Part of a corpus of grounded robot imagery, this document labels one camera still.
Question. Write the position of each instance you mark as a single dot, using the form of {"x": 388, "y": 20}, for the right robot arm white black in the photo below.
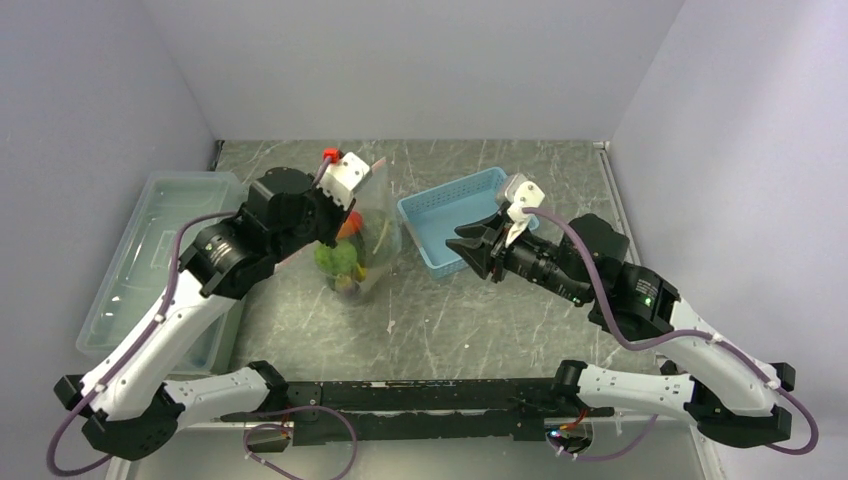
{"x": 727, "y": 395}

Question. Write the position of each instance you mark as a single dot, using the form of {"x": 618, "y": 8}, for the yellow banana bunch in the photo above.
{"x": 359, "y": 273}

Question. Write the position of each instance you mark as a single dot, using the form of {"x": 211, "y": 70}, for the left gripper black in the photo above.
{"x": 340, "y": 216}

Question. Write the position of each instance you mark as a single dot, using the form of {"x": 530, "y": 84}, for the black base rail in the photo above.
{"x": 522, "y": 409}

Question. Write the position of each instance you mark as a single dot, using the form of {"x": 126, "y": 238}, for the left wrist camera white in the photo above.
{"x": 342, "y": 176}

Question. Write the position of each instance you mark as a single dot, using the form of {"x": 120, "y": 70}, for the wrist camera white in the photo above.
{"x": 519, "y": 192}
{"x": 342, "y": 176}

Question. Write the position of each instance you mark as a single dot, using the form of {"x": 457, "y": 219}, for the light green custard apple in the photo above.
{"x": 342, "y": 259}

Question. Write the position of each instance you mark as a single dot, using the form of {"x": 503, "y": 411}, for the green netted melon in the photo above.
{"x": 378, "y": 233}

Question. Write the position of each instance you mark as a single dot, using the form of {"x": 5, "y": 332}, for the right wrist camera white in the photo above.
{"x": 519, "y": 192}

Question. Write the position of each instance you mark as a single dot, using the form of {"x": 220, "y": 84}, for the purple eggplant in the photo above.
{"x": 346, "y": 285}

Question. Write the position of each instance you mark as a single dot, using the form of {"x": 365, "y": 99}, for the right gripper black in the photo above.
{"x": 483, "y": 234}

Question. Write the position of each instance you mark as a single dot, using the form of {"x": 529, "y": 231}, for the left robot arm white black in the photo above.
{"x": 129, "y": 405}

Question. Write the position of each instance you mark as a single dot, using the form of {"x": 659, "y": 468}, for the light blue plastic basket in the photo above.
{"x": 432, "y": 215}

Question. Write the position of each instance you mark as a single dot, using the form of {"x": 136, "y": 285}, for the clear plastic storage bin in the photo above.
{"x": 138, "y": 271}

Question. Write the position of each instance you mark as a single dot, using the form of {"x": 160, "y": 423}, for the clear zip top bag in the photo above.
{"x": 377, "y": 194}

